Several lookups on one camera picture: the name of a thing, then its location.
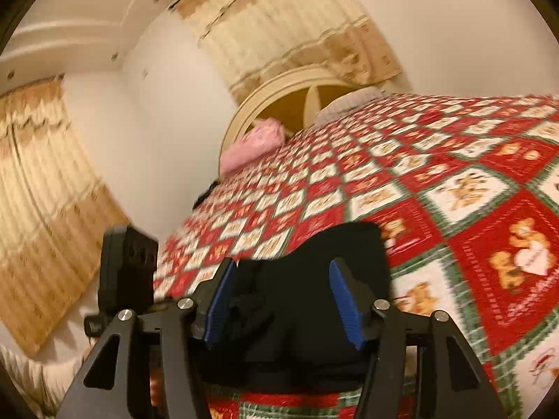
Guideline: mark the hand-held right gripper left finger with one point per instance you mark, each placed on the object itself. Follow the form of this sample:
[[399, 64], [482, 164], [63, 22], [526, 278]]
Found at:
[[218, 305]]

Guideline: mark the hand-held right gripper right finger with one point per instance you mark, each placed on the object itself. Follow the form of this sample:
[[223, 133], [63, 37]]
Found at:
[[347, 305]]

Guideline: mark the black pants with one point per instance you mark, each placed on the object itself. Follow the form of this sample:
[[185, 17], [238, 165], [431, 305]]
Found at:
[[288, 314]]

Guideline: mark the wide beige floral curtain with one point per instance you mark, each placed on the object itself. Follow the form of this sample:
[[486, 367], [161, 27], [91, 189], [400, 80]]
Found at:
[[43, 209]]

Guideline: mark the dark bedside object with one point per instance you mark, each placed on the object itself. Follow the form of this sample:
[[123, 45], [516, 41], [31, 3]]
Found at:
[[205, 194]]

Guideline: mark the red printed bedspread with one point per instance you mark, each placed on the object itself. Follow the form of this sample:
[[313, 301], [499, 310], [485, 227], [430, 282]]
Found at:
[[436, 192]]

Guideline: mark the pink pillow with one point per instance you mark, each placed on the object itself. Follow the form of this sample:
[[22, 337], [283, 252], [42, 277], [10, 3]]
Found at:
[[251, 146]]

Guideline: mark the striped pillow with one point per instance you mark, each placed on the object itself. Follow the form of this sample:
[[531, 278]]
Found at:
[[347, 102]]

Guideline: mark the cream wooden headboard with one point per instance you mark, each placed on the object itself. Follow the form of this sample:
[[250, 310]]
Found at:
[[288, 96]]

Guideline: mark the narrow beige floral curtain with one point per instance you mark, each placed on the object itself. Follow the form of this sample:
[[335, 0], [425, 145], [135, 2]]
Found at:
[[284, 30]]

